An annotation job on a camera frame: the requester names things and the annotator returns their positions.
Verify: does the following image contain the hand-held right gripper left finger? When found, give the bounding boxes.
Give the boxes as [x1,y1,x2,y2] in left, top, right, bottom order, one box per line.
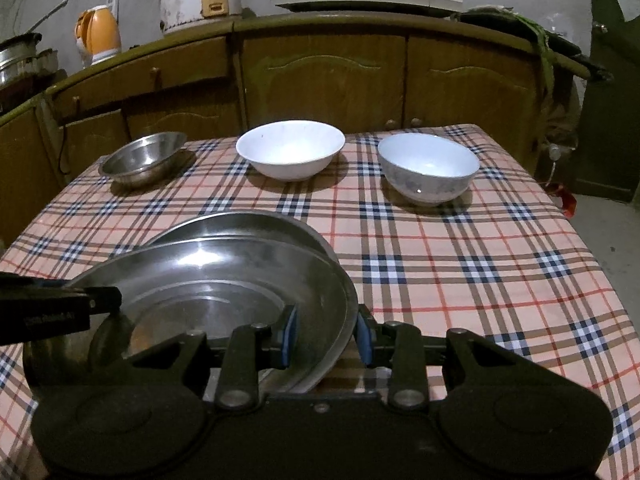
[122,305,299,408]

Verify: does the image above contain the wooden kitchen cabinet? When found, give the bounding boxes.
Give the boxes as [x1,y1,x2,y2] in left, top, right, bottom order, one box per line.
[0,10,586,246]

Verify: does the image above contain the orange electric kettle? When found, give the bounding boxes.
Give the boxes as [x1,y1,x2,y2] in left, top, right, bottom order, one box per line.
[75,6,122,67]

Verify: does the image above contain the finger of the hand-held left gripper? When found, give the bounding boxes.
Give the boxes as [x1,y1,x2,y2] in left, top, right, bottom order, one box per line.
[0,286,122,347]
[0,272,88,293]

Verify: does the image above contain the green onions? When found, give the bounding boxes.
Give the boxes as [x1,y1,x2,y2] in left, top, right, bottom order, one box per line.
[515,12,557,92]

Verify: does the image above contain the wide white bowl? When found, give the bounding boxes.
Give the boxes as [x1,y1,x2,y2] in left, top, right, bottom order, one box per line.
[236,120,346,182]

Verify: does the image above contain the deep white patterned bowl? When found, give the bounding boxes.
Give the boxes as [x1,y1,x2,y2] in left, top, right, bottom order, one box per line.
[377,133,481,206]

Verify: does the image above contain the red bag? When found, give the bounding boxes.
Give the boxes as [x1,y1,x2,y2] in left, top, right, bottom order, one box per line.
[552,185,577,217]

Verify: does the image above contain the dark green door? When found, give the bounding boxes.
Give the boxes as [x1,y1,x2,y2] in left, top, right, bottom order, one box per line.
[575,0,640,202]

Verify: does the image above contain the steel plate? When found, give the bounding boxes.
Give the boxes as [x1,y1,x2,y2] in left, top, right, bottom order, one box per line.
[145,211,340,267]
[70,239,359,396]

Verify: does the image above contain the large steel bowl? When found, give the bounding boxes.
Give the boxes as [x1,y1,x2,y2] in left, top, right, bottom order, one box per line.
[98,131,188,187]

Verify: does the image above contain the stacked steel pots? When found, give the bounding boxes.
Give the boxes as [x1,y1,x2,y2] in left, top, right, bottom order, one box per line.
[0,32,58,87]

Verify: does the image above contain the plaid tablecloth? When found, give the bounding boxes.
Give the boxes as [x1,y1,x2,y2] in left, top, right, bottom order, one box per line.
[0,124,640,480]

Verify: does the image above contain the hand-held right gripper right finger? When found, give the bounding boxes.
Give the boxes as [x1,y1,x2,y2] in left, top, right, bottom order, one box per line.
[356,305,521,408]

